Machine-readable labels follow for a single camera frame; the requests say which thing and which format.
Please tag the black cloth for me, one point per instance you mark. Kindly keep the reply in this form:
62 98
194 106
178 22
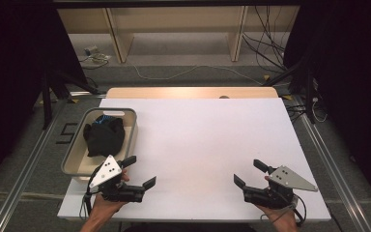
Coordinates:
104 138

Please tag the beige basket with grey rim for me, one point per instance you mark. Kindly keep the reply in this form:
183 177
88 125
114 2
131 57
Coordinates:
77 156

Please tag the black metal stand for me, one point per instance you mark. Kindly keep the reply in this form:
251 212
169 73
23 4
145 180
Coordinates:
309 96
46 100

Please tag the person's left hand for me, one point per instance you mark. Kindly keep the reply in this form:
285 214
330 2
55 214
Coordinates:
104 208

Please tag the light wooden shelf unit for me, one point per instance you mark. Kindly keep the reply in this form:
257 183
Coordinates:
122 42

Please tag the white table cover sheet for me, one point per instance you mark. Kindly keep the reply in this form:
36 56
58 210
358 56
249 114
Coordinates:
193 145

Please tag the black curtain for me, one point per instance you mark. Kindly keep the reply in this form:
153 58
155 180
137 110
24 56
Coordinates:
13 80
351 80

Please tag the black tape floor mark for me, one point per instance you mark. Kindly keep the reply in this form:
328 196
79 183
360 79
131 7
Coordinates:
67 132

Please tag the person's right hand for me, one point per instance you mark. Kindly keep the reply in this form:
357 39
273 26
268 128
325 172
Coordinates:
281 220

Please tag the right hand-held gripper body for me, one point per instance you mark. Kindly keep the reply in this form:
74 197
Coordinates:
286 179

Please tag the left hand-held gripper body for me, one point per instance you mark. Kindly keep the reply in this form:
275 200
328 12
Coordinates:
104 174

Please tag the aluminium floor rail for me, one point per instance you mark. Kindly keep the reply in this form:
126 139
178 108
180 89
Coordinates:
22 180
328 154

